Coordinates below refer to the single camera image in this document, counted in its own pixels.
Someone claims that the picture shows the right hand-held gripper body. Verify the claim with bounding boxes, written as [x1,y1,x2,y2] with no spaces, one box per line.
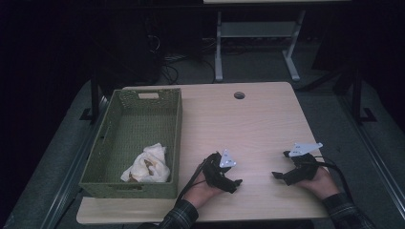
[286,141,324,186]

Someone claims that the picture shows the white metal-framed table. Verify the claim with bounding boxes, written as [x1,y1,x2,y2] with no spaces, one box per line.
[202,0,352,83]

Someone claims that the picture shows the person's left hand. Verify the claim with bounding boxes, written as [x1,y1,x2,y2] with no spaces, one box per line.
[183,173,224,210]

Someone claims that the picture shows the grey metal rail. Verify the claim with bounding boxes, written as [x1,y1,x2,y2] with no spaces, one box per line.
[337,94,405,221]
[39,94,111,229]

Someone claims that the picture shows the black metal stand post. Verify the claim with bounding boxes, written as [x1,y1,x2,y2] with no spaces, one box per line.
[351,66,378,126]
[79,68,100,122]

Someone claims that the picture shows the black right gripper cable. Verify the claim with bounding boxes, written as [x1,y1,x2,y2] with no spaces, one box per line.
[313,156,353,202]

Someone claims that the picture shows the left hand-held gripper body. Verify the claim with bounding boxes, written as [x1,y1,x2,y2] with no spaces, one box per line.
[203,149,238,192]

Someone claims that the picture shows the person's right hand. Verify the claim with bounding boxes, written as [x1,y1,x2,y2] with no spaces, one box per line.
[298,166,340,200]

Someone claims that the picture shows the cream white cloth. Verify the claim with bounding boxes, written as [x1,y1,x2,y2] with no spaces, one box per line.
[119,142,172,184]

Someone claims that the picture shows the black floor cables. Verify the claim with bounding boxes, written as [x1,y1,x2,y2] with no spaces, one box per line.
[159,53,218,86]

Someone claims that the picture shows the green perforated plastic basket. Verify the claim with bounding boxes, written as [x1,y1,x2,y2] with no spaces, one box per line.
[78,88,183,200]

